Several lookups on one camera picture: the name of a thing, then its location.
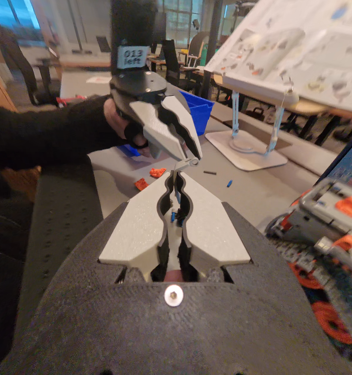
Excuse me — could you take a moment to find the open instruction booklet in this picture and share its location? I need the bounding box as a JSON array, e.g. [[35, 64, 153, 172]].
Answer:
[[204, 0, 352, 115]]

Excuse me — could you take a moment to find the grey orange tracked toy robot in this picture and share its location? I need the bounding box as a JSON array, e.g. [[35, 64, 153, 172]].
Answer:
[[264, 178, 352, 353]]

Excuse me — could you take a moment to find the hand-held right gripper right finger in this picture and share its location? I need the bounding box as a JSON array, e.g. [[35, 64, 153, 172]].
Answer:
[[180, 170, 252, 273]]

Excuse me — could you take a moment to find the blue robot kit box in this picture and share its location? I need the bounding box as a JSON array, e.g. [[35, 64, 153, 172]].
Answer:
[[317, 126, 352, 189]]

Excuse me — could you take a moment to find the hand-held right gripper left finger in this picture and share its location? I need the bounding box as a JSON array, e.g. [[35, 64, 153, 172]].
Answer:
[[99, 171, 172, 275]]

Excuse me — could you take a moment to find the black ceiling pole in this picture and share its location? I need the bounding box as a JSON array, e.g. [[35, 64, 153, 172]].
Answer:
[[198, 0, 224, 100]]

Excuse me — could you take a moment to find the black foam pad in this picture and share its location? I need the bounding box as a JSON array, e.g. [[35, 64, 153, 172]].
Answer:
[[12, 161, 107, 353]]

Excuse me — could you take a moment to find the black office chair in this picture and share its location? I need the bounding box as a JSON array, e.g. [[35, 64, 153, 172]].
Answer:
[[0, 17, 60, 107]]

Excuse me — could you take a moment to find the white book stand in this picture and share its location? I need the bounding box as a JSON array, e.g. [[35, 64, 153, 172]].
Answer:
[[205, 85, 300, 172]]

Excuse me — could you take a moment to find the person's left forearm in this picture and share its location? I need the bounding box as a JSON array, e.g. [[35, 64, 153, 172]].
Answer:
[[0, 94, 127, 171]]

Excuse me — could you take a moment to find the blue plastic bin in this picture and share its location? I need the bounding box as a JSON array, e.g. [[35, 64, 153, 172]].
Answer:
[[116, 89, 216, 159]]

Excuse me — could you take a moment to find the person's left hand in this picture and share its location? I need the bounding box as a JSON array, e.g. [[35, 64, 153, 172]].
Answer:
[[103, 97, 150, 156]]

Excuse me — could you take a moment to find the black toy wheel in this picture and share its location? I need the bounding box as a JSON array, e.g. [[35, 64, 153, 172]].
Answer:
[[174, 196, 186, 228]]

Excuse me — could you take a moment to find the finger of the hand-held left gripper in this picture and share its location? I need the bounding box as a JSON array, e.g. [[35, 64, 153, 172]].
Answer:
[[161, 95, 203, 159], [129, 101, 192, 162]]

